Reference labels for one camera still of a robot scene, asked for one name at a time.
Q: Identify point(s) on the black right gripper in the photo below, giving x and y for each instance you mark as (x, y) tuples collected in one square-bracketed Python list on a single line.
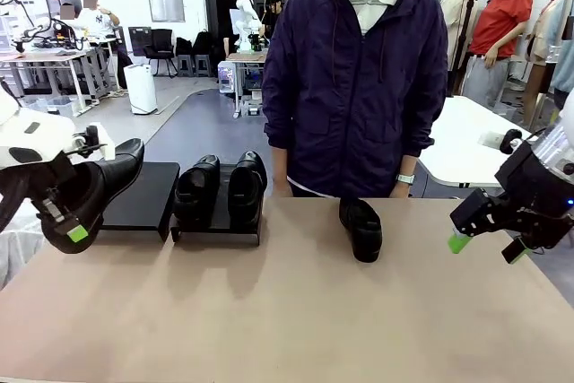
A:
[(538, 199)]

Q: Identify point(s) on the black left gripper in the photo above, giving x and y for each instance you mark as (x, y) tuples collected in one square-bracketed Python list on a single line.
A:
[(47, 176)]

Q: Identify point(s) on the black leather shoe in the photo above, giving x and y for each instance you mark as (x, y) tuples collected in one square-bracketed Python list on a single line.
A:
[(363, 230), (197, 194), (112, 176), (246, 190)]

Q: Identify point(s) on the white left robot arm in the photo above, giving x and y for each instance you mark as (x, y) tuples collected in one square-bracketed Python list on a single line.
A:
[(27, 141)]

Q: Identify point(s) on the person's left forearm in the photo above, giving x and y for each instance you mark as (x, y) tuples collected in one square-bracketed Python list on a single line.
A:
[(417, 150)]

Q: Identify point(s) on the person's right forearm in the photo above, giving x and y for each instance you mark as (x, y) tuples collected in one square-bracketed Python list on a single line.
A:
[(278, 152)]

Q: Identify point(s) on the small white robot arm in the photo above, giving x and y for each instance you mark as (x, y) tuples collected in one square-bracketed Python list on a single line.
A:
[(244, 20)]

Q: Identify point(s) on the black shoe stand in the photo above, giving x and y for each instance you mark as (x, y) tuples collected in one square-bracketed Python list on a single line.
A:
[(148, 194), (211, 236)]

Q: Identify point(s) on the person's left hand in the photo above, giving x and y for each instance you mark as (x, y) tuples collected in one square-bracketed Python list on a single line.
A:
[(400, 191)]

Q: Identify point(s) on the person's right hand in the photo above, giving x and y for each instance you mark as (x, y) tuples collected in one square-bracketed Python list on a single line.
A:
[(282, 185)]

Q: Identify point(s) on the white plastic cover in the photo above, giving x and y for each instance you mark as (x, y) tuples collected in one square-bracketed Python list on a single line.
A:
[(18, 257)]

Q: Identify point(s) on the silver wristwatch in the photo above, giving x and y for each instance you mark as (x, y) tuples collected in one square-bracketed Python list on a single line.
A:
[(406, 179)]

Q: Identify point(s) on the clear storage box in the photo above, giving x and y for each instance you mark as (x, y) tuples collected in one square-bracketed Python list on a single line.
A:
[(58, 107)]

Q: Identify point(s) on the black tripod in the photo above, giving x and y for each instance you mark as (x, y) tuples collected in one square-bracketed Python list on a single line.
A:
[(11, 96)]

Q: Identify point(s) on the white air purifier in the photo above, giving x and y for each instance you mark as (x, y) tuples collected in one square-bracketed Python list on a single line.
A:
[(140, 87)]

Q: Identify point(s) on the grey work desk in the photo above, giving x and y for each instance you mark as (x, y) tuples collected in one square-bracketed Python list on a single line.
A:
[(45, 58)]

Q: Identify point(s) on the black monitor panel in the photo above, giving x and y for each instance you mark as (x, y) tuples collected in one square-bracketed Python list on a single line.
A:
[(139, 40)]

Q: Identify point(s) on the grey stool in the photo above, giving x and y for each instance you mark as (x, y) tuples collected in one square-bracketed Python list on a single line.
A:
[(202, 64), (185, 64)]

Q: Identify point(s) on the seated person in white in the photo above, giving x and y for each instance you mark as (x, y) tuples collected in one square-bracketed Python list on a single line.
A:
[(96, 22)]

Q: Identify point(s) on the black office chair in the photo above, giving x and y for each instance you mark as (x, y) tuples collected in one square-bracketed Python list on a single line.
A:
[(160, 42)]

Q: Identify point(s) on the person in purple jacket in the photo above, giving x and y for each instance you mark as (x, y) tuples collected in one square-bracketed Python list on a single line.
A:
[(350, 87)]

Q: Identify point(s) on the mannequin with bucket hat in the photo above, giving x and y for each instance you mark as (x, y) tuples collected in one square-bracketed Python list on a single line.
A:
[(545, 28)]

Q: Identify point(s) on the lit computer case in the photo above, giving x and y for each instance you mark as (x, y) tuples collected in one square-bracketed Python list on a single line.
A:
[(226, 77)]

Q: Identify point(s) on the mannequin in beige coat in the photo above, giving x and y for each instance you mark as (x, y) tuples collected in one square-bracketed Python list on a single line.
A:
[(457, 11)]

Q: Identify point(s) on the wooden top desk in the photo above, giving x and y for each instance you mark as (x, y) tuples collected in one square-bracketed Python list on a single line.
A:
[(244, 57)]

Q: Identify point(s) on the person wearing headset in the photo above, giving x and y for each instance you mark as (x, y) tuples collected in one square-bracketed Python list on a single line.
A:
[(273, 8)]

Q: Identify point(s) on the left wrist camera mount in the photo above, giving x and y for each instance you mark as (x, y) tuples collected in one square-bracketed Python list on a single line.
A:
[(96, 141)]

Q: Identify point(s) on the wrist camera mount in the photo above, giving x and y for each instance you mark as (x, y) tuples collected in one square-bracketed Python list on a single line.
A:
[(96, 141), (509, 141)]

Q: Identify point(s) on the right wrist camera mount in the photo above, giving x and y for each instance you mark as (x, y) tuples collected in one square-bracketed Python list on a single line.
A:
[(509, 141)]

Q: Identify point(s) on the black camera stand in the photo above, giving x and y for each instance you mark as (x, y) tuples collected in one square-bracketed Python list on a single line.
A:
[(466, 24)]

